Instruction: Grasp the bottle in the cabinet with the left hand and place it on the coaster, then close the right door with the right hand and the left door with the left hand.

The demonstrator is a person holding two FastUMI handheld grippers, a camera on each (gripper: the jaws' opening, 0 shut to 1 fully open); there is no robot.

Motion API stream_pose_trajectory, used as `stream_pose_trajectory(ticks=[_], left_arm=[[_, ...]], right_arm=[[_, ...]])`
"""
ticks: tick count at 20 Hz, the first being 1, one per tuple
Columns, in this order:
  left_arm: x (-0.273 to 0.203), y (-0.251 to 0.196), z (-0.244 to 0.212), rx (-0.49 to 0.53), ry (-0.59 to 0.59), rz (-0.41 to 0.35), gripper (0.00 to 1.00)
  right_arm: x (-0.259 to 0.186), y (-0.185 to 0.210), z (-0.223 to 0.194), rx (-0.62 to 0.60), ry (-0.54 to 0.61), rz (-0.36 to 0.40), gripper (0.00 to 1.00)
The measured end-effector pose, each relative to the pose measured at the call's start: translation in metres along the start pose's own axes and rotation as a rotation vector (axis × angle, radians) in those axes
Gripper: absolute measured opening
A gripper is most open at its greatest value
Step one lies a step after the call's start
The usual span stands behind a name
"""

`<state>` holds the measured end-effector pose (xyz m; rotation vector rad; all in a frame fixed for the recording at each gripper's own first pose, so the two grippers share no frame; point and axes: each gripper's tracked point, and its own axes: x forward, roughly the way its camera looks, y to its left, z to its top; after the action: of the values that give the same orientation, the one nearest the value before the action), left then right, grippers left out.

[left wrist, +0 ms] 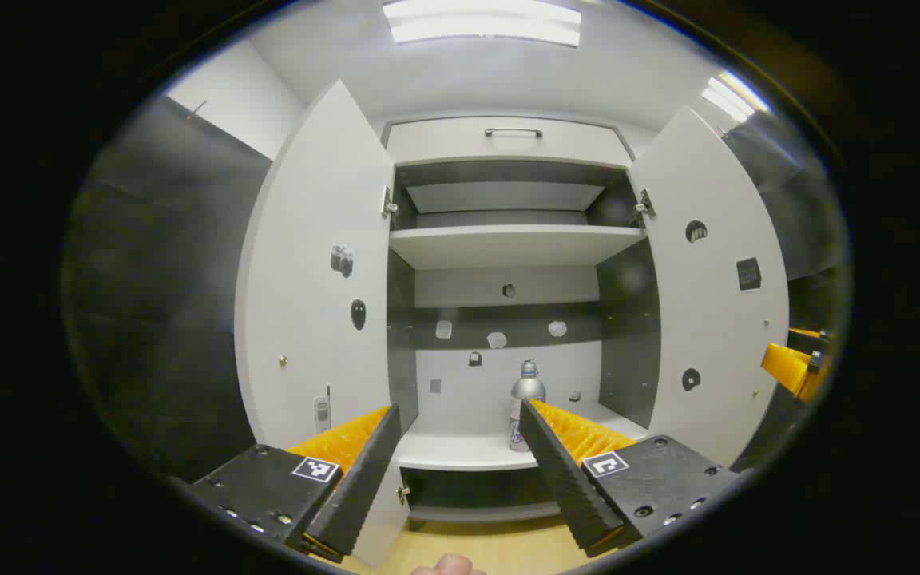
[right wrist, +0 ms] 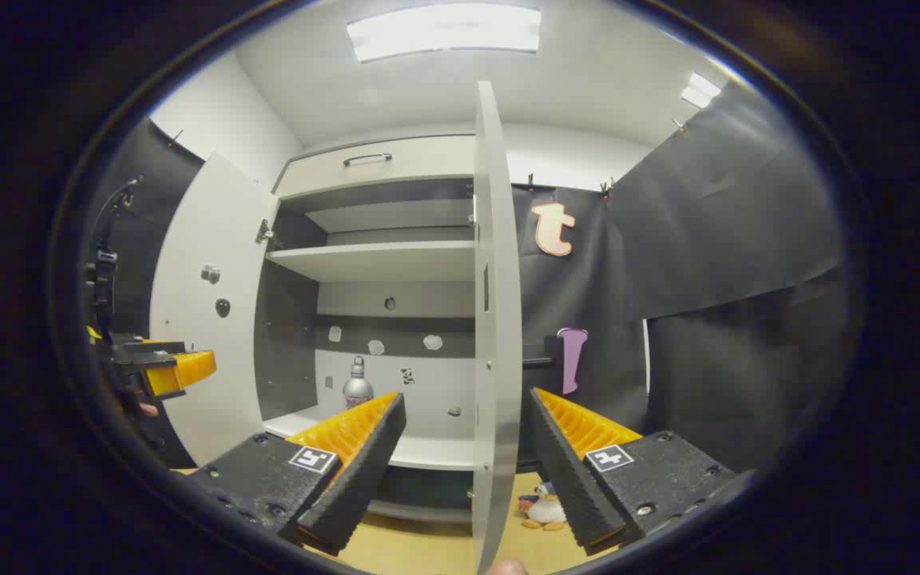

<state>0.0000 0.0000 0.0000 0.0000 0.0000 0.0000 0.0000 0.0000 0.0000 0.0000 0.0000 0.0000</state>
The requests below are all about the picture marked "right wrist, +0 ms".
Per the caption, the white cabinet door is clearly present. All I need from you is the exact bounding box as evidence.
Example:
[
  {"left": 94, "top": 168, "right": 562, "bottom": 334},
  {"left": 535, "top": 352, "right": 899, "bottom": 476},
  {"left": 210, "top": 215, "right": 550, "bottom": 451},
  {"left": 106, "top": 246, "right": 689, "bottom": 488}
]
[
  {"left": 471, "top": 80, "right": 566, "bottom": 573},
  {"left": 149, "top": 152, "right": 282, "bottom": 468}
]

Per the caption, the large ceiling light panel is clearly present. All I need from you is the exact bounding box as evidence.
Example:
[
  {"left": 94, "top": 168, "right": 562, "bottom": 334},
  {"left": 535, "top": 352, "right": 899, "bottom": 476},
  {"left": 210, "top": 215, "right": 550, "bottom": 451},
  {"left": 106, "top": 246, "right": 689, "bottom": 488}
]
[{"left": 347, "top": 2, "right": 542, "bottom": 64}]

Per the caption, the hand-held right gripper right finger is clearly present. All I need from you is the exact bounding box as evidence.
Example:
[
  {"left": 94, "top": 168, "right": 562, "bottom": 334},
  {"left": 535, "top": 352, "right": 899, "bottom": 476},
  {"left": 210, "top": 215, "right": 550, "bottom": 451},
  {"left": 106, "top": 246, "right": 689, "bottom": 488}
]
[{"left": 529, "top": 387, "right": 756, "bottom": 557}]

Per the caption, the white cabinet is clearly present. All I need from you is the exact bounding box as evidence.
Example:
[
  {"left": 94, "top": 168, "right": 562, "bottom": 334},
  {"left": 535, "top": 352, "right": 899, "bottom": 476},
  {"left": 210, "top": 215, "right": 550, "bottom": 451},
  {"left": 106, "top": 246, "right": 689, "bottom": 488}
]
[{"left": 255, "top": 134, "right": 478, "bottom": 525}]

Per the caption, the penguin plush toy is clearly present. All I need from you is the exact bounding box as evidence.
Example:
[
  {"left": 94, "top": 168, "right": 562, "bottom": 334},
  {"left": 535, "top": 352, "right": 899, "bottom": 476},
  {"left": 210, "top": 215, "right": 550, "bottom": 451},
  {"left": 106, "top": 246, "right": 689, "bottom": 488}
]
[{"left": 517, "top": 482, "right": 569, "bottom": 533}]

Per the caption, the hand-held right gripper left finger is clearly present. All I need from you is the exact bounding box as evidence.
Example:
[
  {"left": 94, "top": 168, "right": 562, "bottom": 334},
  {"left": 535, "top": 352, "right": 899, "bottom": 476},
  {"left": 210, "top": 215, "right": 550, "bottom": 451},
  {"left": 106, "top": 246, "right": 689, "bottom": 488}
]
[{"left": 187, "top": 391, "right": 407, "bottom": 557}]

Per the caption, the silver bottle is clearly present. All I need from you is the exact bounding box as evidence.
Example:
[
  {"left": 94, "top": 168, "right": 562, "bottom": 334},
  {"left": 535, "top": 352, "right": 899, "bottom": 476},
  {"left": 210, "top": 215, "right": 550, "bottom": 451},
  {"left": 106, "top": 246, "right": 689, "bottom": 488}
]
[{"left": 342, "top": 356, "right": 375, "bottom": 410}]

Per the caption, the small ceiling light panel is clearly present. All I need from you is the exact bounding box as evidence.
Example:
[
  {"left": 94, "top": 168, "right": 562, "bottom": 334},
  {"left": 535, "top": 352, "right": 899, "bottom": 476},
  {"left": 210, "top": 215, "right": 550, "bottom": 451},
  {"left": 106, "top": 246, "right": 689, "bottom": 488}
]
[{"left": 680, "top": 72, "right": 723, "bottom": 110}]

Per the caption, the black backdrop cloth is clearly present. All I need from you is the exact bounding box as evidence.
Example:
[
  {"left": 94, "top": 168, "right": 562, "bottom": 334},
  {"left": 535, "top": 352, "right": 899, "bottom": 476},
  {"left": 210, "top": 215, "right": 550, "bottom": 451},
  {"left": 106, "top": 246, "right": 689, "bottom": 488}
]
[
  {"left": 512, "top": 80, "right": 849, "bottom": 474},
  {"left": 81, "top": 118, "right": 207, "bottom": 469}
]

